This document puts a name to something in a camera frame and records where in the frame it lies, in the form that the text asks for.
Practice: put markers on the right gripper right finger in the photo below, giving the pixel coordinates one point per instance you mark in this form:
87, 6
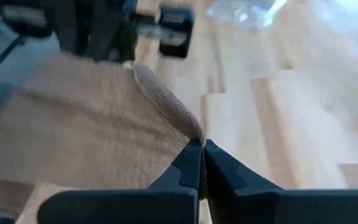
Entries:
275, 207

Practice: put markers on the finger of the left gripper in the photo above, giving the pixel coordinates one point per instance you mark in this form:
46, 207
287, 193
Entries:
76, 37
115, 40

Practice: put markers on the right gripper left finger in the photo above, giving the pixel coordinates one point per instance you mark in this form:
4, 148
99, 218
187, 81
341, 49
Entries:
120, 207

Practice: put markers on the clear plastic zip bag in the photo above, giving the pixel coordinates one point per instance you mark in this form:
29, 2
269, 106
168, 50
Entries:
244, 14

